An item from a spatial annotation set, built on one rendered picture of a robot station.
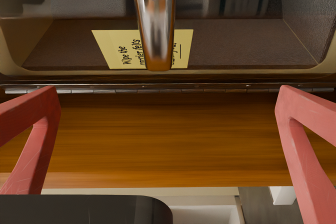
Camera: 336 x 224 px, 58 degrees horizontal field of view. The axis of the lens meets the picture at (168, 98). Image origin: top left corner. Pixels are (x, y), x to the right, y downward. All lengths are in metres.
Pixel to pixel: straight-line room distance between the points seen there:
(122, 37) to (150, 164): 0.16
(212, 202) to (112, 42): 1.09
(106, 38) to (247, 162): 0.21
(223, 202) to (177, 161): 0.95
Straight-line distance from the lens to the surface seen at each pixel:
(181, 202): 1.27
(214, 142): 0.38
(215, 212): 1.39
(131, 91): 0.36
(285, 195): 0.66
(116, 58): 0.28
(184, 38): 0.24
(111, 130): 0.39
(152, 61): 0.16
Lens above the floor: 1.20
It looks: 1 degrees down
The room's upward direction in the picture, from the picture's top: 90 degrees counter-clockwise
